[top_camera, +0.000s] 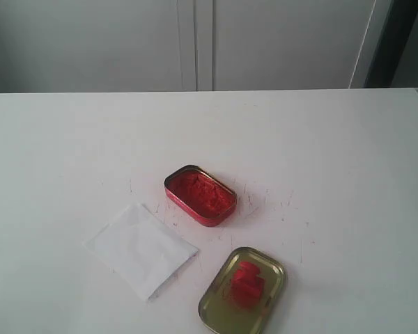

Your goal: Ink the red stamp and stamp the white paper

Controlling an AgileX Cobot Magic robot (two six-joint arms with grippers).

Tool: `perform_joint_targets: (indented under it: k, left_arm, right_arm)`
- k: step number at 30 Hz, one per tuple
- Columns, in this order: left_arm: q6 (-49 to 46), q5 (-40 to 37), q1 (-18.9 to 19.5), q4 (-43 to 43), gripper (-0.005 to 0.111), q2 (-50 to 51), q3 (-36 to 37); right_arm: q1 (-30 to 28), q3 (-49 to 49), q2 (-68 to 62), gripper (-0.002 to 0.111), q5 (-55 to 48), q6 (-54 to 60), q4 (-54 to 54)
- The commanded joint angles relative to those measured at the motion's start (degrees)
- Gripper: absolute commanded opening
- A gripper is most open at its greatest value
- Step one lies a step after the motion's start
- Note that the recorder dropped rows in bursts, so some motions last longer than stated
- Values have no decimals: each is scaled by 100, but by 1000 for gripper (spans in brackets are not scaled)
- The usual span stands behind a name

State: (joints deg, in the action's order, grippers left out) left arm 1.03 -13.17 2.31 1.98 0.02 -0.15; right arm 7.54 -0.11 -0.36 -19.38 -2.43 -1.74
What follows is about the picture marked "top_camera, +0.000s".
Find gold tin lid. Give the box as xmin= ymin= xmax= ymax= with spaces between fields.
xmin=198 ymin=246 xmax=287 ymax=333

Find grey cabinet doors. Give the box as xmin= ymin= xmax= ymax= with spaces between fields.
xmin=0 ymin=1 xmax=391 ymax=93

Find red stamp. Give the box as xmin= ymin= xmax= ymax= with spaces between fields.
xmin=231 ymin=261 xmax=265 ymax=309

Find white paper sheet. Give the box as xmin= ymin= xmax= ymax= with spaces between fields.
xmin=84 ymin=203 xmax=198 ymax=301

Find red ink pad tin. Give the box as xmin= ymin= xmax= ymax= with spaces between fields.
xmin=164 ymin=165 xmax=238 ymax=228

